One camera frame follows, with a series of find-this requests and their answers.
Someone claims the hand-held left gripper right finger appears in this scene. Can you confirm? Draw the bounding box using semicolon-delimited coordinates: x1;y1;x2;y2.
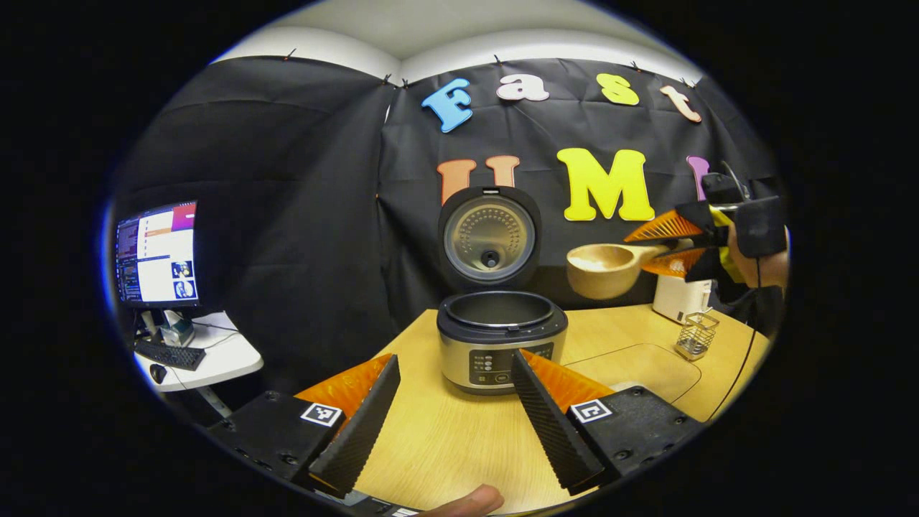
510;349;706;496

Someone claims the wooden spoon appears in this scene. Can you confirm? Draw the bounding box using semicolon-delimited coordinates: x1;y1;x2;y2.
566;241;694;300

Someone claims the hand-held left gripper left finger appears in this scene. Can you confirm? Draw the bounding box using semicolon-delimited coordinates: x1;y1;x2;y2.
207;353;401;498

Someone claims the white toaster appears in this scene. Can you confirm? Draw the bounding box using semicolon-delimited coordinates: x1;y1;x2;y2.
652;275;713;325

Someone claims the white side table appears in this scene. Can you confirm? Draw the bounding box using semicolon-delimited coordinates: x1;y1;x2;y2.
133;310;264;417

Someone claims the black keyboard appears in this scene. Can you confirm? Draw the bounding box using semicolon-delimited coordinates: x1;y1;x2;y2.
134;339;207;371

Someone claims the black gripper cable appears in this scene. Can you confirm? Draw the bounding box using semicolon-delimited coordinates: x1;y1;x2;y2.
707;258;763;423

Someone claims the grey rice cooker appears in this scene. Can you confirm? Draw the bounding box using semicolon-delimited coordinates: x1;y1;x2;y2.
437;186;569;396

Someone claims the metal wire chopstick holder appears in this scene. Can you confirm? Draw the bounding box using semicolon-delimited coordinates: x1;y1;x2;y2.
674;311;720;361

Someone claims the computer monitor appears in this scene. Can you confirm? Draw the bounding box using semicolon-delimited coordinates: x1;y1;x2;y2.
113;200;202;309

